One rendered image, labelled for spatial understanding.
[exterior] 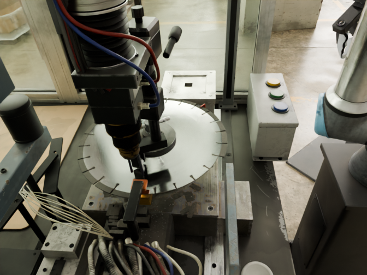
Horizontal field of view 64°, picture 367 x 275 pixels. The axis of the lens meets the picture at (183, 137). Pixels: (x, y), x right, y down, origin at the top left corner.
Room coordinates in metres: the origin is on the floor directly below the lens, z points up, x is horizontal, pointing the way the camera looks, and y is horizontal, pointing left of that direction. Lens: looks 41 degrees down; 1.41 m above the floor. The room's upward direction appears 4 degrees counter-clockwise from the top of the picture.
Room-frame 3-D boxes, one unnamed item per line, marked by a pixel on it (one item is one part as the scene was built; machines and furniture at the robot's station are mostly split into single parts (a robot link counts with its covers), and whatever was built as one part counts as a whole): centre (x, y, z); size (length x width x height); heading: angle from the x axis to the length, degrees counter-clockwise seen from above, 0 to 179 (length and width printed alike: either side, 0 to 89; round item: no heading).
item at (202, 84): (0.86, -0.03, 0.82); 0.18 x 0.18 x 0.15; 83
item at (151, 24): (0.46, 0.06, 1.17); 0.06 x 0.05 x 0.20; 164
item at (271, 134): (0.76, -0.28, 0.82); 0.28 x 0.11 x 0.15; 173
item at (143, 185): (0.34, 0.10, 0.95); 0.10 x 0.03 x 0.07; 173
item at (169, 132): (0.53, 0.07, 0.96); 0.11 x 0.11 x 0.03
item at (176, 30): (0.49, 0.02, 1.21); 0.08 x 0.06 x 0.03; 173
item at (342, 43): (1.00, -0.60, 0.94); 0.06 x 0.03 x 0.09; 122
